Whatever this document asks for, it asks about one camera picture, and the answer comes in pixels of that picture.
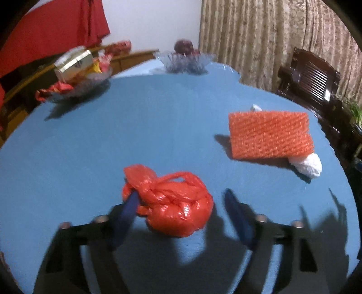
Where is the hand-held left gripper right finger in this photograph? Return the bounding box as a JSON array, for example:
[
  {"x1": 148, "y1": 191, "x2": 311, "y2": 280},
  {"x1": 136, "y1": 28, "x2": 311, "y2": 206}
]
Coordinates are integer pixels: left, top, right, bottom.
[{"x1": 223, "y1": 189, "x2": 331, "y2": 294}]

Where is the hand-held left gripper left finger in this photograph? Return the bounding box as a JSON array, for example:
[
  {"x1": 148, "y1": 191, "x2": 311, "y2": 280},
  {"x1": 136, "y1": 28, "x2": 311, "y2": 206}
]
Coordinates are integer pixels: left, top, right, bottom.
[{"x1": 32, "y1": 191, "x2": 140, "y2": 294}]

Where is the red plastic bag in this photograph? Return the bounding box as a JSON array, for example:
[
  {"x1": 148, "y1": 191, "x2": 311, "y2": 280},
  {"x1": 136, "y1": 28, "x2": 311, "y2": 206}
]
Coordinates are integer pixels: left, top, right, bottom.
[{"x1": 122, "y1": 164, "x2": 214, "y2": 237}]

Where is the white crumpled tissue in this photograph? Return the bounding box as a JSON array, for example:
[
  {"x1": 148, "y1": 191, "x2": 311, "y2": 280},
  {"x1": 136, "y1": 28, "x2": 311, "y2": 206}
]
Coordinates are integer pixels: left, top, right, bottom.
[{"x1": 288, "y1": 153, "x2": 323, "y2": 179}]

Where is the orange foam net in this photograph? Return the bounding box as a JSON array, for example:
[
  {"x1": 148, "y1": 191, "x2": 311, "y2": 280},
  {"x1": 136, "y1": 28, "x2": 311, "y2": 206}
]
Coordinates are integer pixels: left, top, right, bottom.
[{"x1": 228, "y1": 111, "x2": 314, "y2": 161}]

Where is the glass snack dish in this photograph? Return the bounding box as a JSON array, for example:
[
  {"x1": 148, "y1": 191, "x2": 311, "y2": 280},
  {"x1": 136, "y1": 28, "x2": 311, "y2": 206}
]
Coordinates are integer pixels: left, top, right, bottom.
[{"x1": 37, "y1": 64, "x2": 112, "y2": 104}]

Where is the red snack wrapper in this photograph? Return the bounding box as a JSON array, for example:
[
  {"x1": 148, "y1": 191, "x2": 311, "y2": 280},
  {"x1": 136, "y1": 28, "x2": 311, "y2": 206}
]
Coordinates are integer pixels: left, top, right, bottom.
[{"x1": 35, "y1": 82, "x2": 73, "y2": 101}]

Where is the gold and white box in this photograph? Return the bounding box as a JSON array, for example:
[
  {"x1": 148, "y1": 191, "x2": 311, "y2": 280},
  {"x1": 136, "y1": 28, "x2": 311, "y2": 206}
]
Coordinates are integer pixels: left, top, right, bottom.
[{"x1": 54, "y1": 49, "x2": 94, "y2": 81}]

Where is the glass fruit bowl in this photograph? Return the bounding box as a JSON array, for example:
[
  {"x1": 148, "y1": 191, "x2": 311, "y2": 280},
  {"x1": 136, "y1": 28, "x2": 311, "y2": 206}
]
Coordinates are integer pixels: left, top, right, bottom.
[{"x1": 154, "y1": 51, "x2": 217, "y2": 74}]

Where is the green potted plant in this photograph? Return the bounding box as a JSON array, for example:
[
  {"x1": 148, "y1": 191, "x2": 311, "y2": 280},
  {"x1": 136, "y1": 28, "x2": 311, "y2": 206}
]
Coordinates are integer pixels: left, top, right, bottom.
[{"x1": 343, "y1": 97, "x2": 362, "y2": 125}]

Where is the dark wooden armchair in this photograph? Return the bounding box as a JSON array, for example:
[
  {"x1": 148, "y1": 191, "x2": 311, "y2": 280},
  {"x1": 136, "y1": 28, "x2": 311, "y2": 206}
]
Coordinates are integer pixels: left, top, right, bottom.
[{"x1": 276, "y1": 47, "x2": 341, "y2": 114}]

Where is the red snack packet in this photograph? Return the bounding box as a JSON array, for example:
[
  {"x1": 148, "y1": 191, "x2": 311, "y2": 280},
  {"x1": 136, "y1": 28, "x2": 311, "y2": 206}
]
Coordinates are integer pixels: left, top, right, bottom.
[{"x1": 107, "y1": 40, "x2": 132, "y2": 56}]

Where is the dark red fruit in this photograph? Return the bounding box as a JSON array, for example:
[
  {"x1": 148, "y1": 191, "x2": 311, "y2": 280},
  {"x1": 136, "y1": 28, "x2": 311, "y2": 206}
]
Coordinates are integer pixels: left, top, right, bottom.
[{"x1": 173, "y1": 40, "x2": 200, "y2": 56}]

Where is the beige patterned curtain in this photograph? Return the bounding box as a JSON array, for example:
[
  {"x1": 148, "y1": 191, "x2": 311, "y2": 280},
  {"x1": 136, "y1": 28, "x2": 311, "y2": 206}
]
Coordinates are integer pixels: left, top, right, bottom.
[{"x1": 198, "y1": 0, "x2": 362, "y2": 100}]

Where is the red cloth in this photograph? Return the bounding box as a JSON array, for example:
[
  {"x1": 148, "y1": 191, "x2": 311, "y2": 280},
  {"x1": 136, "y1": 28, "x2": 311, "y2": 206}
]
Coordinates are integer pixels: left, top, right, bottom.
[{"x1": 0, "y1": 0, "x2": 111, "y2": 79}]

